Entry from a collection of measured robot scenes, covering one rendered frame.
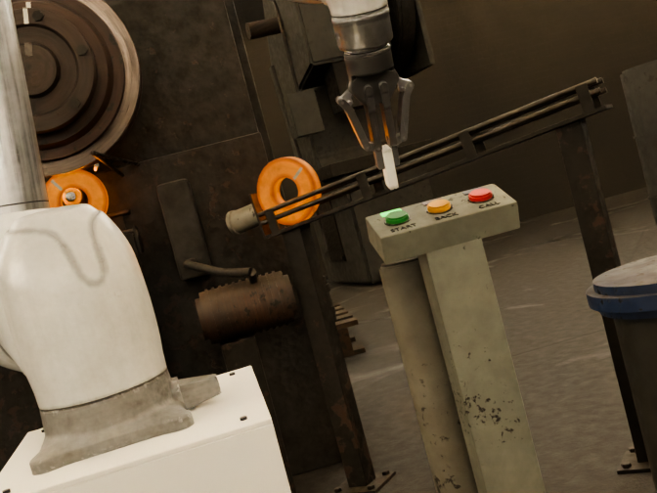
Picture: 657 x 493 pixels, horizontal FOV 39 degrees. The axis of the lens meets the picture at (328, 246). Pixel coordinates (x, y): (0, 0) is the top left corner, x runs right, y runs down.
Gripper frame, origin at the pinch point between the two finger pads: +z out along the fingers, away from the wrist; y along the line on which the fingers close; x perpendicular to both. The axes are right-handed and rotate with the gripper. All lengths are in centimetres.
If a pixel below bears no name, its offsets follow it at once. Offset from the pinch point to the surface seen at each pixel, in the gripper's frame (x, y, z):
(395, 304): -6.2, 2.2, 28.5
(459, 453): 7, -2, 55
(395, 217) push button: 1.9, 0.8, 8.3
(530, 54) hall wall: -668, -294, 166
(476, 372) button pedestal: 13.6, -5.5, 34.4
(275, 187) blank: -57, 15, 18
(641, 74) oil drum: -215, -161, 66
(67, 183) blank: -76, 61, 10
